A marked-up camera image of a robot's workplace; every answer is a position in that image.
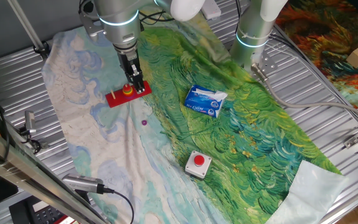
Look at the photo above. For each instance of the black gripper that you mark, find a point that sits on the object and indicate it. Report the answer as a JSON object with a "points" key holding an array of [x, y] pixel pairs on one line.
{"points": [[128, 62]]}

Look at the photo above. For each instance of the red Hanoi base board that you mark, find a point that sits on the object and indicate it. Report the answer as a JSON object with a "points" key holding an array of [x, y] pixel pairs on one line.
{"points": [[117, 100]]}

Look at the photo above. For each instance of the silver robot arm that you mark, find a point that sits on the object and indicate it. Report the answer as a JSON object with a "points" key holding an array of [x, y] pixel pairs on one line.
{"points": [[120, 15]]}

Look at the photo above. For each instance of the blue tissue pack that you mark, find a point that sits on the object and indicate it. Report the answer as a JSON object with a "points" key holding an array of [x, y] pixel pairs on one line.
{"points": [[202, 104]]}

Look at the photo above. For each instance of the white power strip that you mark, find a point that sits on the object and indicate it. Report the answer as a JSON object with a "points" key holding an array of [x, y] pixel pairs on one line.
{"points": [[210, 9]]}

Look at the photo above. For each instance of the grey emergency stop button box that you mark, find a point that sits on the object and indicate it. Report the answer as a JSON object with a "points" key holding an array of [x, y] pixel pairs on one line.
{"points": [[194, 169]]}

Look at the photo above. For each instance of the green painted landscape cloth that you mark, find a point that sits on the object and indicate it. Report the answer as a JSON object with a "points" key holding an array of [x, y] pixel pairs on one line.
{"points": [[244, 140]]}

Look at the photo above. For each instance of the grey metal pole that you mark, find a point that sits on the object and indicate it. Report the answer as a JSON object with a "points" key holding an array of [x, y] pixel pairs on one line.
{"points": [[26, 26]]}

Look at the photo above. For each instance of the black desk telephone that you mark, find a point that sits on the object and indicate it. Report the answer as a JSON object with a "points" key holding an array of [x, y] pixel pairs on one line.
{"points": [[42, 214]]}

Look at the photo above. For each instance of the orange dark painted cloth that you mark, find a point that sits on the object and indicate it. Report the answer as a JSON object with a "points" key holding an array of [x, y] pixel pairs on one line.
{"points": [[322, 31]]}

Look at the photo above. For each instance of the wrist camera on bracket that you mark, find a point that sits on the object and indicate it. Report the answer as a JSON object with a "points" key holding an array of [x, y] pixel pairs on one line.
{"points": [[87, 28]]}

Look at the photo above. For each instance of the small grey mounted camera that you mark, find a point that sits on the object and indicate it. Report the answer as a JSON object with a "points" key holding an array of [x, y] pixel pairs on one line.
{"points": [[30, 121]]}

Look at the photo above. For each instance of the silver camera with lens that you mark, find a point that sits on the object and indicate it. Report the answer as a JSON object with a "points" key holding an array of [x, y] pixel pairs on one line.
{"points": [[82, 183]]}

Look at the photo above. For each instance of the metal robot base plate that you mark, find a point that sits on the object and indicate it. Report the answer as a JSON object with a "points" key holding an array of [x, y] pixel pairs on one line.
{"points": [[269, 62]]}

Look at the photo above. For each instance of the aluminium frame bar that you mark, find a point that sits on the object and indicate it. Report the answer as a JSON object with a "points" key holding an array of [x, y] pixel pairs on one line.
{"points": [[17, 168]]}

